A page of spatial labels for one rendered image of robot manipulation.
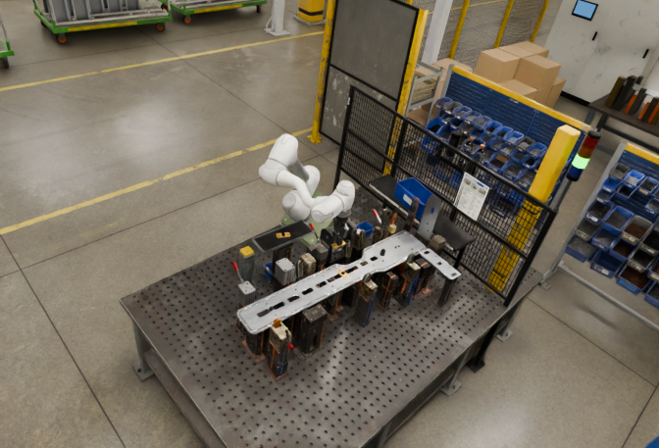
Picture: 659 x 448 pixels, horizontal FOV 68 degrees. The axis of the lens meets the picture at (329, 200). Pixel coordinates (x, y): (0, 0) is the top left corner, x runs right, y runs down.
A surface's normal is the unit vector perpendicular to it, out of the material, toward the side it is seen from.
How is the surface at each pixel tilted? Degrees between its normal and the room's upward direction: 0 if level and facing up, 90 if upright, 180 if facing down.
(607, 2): 90
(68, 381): 0
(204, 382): 0
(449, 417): 0
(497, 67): 90
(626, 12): 90
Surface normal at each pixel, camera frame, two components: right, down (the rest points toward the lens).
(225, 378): 0.13, -0.79
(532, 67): -0.77, 0.29
